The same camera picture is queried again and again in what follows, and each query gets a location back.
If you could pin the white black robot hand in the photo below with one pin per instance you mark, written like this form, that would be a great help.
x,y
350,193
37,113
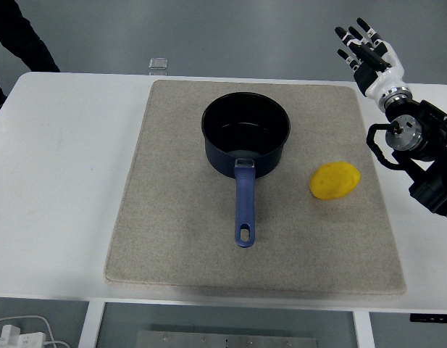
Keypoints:
x,y
382,79

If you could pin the yellow potato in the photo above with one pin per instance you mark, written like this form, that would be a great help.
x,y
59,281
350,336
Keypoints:
x,y
334,180

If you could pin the small clear floor box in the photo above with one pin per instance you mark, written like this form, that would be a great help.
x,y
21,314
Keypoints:
x,y
158,63

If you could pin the black table control panel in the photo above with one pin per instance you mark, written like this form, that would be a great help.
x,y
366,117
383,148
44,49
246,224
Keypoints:
x,y
432,318

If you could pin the beige fabric mat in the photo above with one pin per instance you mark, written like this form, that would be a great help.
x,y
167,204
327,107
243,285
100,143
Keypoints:
x,y
179,224

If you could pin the white table leg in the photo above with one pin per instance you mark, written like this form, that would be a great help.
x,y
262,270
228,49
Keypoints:
x,y
363,330
91,324

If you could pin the grey metal plate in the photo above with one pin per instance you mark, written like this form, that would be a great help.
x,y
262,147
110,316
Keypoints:
x,y
226,340

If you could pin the person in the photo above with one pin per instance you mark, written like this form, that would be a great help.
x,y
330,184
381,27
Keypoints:
x,y
25,40

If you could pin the white power adapter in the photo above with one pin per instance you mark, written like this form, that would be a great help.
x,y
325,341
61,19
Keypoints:
x,y
16,337

